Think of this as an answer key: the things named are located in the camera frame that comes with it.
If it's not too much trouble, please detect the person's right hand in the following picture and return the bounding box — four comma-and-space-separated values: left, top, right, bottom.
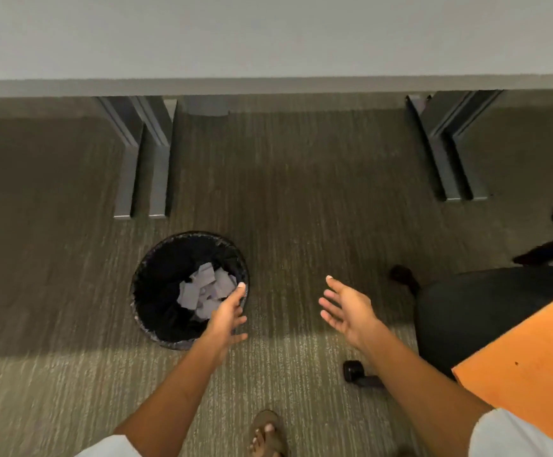
318, 276, 392, 351

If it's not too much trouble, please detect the person's left hand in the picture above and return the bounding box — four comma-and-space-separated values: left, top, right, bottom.
199, 282, 249, 366

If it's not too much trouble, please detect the person's right forearm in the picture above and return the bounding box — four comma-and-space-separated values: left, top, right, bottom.
362, 324, 492, 457

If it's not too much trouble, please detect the person's left forearm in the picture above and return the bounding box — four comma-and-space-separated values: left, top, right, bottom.
113, 342, 229, 445

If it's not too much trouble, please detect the pile of grey paper scraps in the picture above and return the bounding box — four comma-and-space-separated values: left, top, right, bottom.
178, 262, 238, 324

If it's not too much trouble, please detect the black chair caster wheel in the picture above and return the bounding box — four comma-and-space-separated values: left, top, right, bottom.
390, 265, 421, 296
343, 360, 385, 389

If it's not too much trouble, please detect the black round waste bin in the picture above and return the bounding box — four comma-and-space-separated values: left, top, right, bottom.
131, 231, 250, 352

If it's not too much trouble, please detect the black office chair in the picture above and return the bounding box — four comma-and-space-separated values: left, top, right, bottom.
343, 238, 553, 389

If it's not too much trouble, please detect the grey metal table leg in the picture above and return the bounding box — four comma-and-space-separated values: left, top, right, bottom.
97, 96, 144, 221
135, 96, 178, 219
441, 90, 504, 201
405, 92, 463, 202

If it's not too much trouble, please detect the person's foot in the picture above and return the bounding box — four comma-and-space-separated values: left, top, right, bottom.
252, 422, 278, 457

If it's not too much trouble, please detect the brown sandal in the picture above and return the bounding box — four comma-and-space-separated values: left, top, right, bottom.
249, 409, 288, 457

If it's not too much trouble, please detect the white left shirt sleeve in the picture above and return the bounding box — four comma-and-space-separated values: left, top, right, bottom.
74, 435, 145, 457

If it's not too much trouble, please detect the white shirt sleeve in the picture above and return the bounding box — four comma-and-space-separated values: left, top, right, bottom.
468, 407, 553, 457
74, 435, 145, 457

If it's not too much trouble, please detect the orange paper folder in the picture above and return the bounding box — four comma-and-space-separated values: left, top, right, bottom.
451, 292, 553, 454

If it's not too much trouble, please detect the white right shirt sleeve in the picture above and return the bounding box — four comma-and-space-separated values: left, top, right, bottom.
468, 407, 553, 457

